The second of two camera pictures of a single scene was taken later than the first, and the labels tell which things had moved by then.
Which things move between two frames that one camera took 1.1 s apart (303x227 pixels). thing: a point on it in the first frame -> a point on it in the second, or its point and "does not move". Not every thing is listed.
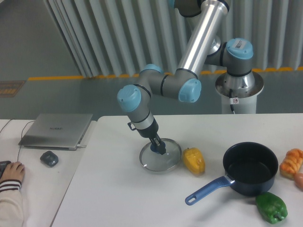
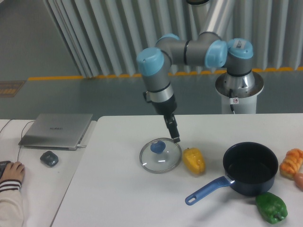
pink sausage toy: (298, 179) does not move
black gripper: (150, 132) -> (167, 108)
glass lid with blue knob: (151, 159) does not move
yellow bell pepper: (193, 160) does not move
